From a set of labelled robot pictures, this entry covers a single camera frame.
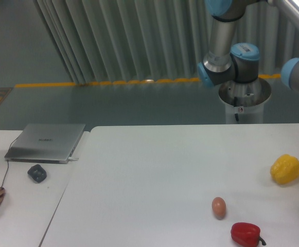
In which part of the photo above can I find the small black gadget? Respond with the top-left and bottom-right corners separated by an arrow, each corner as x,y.
27,164 -> 47,183

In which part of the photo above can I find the silver laptop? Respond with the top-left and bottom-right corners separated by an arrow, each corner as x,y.
5,123 -> 85,164

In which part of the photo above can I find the white usb dongle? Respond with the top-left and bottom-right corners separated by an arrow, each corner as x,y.
68,157 -> 79,162

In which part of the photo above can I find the yellow bell pepper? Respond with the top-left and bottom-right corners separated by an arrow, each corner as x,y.
270,154 -> 299,185

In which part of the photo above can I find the red bell pepper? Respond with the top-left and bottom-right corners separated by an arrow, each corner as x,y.
231,222 -> 267,247

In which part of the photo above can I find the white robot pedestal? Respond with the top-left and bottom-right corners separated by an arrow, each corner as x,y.
218,78 -> 271,124

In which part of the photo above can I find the grey pleated curtain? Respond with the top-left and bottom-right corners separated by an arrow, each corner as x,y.
36,1 -> 299,84

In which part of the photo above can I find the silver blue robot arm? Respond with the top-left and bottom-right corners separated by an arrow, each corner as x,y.
198,1 -> 299,106

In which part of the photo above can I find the black mouse cable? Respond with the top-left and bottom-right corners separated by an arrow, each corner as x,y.
0,133 -> 23,189

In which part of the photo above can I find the brown egg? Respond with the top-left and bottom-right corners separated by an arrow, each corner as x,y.
212,197 -> 226,217

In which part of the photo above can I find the black pedestal cable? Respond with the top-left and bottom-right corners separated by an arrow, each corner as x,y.
233,96 -> 240,123

